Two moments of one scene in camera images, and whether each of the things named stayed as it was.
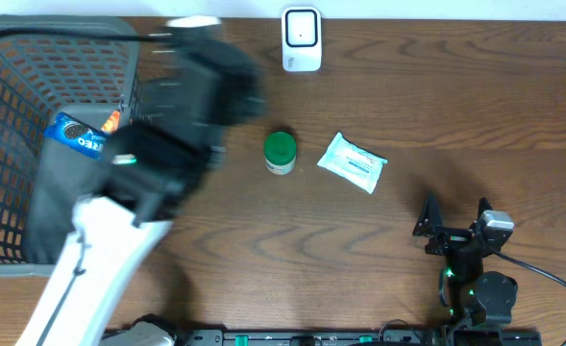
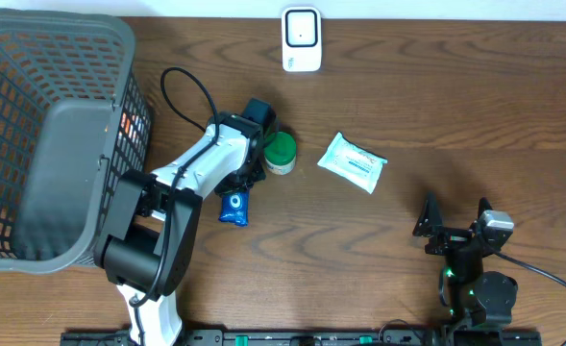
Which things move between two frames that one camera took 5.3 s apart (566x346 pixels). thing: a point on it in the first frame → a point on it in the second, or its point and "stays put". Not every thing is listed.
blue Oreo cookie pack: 77,134 → 234,208
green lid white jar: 280,153 stays put
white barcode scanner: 302,38 stays put
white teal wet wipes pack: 353,161 stays put
